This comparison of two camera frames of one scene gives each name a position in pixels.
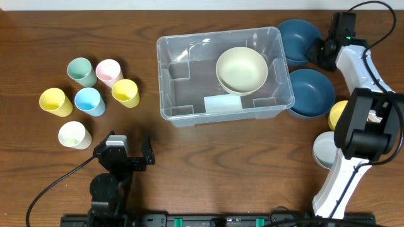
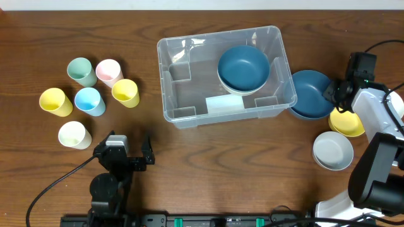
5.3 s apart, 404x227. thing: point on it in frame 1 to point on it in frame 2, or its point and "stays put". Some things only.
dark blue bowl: x=298 y=34 to x=243 y=67
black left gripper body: x=121 y=174 stays put
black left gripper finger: x=147 y=151 stays put
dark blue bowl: x=314 y=94 stays put
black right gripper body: x=318 y=51 to x=334 y=91
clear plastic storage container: x=224 y=75 stays put
